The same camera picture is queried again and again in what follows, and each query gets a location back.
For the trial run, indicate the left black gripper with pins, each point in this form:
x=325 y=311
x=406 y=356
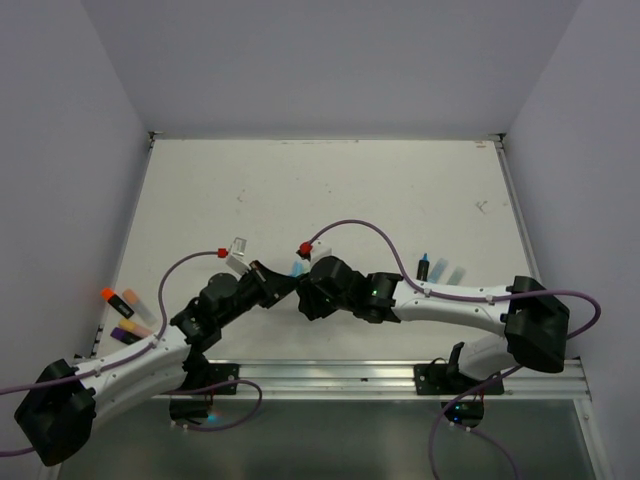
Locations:
x=273 y=285

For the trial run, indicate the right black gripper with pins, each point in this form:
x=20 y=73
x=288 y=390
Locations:
x=308 y=301

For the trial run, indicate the light blue pen cap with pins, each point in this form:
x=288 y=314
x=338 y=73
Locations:
x=298 y=269

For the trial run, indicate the blue-capped black highlighter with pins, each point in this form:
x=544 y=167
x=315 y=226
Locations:
x=423 y=268

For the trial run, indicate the blue translucent pen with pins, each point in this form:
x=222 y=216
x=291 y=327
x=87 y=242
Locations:
x=437 y=270

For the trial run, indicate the green translucent pen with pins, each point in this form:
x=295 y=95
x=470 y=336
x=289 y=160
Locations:
x=456 y=276

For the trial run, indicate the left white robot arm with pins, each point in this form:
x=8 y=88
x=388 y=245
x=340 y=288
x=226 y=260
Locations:
x=65 y=405

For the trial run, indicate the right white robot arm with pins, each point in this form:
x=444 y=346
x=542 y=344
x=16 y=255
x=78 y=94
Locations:
x=524 y=324

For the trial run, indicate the peach translucent pen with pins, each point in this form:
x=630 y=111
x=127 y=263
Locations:
x=139 y=307

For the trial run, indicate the purple-capped marker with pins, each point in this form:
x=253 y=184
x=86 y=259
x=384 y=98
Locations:
x=124 y=336

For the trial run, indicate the orange-capped black highlighter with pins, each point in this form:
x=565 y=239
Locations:
x=117 y=303

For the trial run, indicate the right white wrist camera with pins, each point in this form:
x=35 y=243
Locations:
x=319 y=250

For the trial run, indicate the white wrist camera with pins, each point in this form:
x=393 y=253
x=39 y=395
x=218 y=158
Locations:
x=319 y=250
x=235 y=259

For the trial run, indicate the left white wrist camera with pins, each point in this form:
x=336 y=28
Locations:
x=235 y=259

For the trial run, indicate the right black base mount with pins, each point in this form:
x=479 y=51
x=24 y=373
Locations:
x=442 y=377

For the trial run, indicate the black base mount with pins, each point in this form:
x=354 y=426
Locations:
x=442 y=377
x=199 y=409

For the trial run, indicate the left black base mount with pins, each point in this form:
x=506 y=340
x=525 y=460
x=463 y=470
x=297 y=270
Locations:
x=199 y=409

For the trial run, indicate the aluminium front rail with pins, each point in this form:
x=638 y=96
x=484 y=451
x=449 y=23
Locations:
x=342 y=380

